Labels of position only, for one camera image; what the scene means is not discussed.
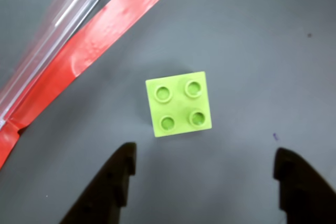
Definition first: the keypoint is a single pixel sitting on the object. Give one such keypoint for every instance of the red tape strip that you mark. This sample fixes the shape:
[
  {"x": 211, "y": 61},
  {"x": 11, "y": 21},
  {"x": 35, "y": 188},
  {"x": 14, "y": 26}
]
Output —
[
  {"x": 105, "y": 30},
  {"x": 8, "y": 145}
]

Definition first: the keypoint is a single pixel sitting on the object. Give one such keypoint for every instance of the transparent acrylic box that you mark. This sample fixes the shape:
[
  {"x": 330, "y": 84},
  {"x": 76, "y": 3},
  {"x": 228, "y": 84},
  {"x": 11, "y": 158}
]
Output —
[{"x": 39, "y": 32}]

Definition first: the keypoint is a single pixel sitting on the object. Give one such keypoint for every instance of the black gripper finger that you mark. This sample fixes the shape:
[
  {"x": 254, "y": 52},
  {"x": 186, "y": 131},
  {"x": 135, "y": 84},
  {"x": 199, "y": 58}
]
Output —
[
  {"x": 304, "y": 190},
  {"x": 105, "y": 192}
]

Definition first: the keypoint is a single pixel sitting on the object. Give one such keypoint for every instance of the green lego block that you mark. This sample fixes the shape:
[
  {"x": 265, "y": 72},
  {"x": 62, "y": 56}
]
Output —
[{"x": 178, "y": 103}]

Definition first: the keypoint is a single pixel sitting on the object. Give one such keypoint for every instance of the grey mat under box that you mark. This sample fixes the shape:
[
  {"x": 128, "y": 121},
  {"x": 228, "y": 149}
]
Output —
[{"x": 249, "y": 64}]

